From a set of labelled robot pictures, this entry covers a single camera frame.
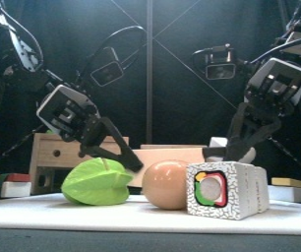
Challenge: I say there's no thin toy sushi roll slice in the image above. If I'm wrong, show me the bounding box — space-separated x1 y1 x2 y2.
254 165 272 215

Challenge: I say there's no large toy sushi roll piece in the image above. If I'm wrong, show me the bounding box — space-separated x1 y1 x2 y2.
186 160 260 221

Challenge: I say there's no white toy block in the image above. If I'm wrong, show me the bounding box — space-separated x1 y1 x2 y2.
206 136 258 165

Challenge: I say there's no green toy star fruit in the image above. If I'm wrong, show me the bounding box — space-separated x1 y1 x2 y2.
60 157 135 207

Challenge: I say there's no wooden box with holes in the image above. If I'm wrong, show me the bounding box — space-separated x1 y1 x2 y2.
28 132 131 196

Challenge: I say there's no beige toy egg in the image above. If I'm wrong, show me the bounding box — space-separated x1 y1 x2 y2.
141 158 191 211

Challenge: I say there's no yellow white toy nigiri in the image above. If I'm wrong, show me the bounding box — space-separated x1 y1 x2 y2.
268 176 301 205

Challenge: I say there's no red white toy nigiri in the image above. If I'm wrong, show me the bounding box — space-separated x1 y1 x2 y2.
0 172 34 200

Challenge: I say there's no white cutting board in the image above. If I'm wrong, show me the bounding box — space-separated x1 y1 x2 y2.
0 192 301 236

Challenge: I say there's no black right camera cable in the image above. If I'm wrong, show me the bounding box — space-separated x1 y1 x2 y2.
249 33 301 66

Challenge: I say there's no black camera cable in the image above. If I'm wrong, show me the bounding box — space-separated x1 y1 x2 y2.
80 25 149 83
249 33 301 66

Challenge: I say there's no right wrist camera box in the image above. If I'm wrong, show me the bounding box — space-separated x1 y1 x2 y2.
204 44 240 82

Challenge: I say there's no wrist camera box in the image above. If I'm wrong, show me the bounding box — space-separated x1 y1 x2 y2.
89 46 126 89
204 44 240 82

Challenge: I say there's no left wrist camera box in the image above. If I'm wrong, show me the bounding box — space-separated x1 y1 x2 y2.
89 46 126 89

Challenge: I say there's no grey vertical frame pole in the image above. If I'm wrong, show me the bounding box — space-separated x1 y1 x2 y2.
146 0 154 146

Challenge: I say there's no black left camera cable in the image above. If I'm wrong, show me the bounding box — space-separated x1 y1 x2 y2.
80 25 149 83

